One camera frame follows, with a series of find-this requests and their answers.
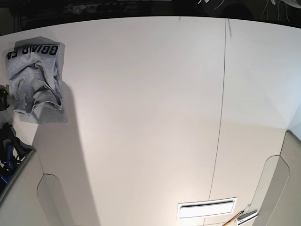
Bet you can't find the grey T-shirt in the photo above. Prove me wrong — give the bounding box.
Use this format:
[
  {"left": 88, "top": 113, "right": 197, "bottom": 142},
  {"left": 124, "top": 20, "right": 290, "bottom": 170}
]
[{"left": 6, "top": 37, "right": 67, "bottom": 124}]

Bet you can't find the blue and black equipment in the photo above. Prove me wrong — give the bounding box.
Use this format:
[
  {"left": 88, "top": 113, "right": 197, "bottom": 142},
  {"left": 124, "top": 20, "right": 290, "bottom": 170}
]
[{"left": 0, "top": 123, "right": 34, "bottom": 190}]

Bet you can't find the black device at left edge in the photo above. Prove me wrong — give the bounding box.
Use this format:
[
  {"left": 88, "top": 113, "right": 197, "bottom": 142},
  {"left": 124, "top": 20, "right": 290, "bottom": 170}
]
[{"left": 0, "top": 85, "right": 10, "bottom": 111}]

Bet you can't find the white cable slot plate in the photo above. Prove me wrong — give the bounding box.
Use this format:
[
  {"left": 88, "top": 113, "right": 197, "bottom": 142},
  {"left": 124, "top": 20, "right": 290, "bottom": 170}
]
[{"left": 177, "top": 197, "right": 238, "bottom": 219}]

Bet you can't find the wooden handled tool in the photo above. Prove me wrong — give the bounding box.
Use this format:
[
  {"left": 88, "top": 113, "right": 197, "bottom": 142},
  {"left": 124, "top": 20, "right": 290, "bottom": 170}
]
[{"left": 222, "top": 211, "right": 244, "bottom": 226}]

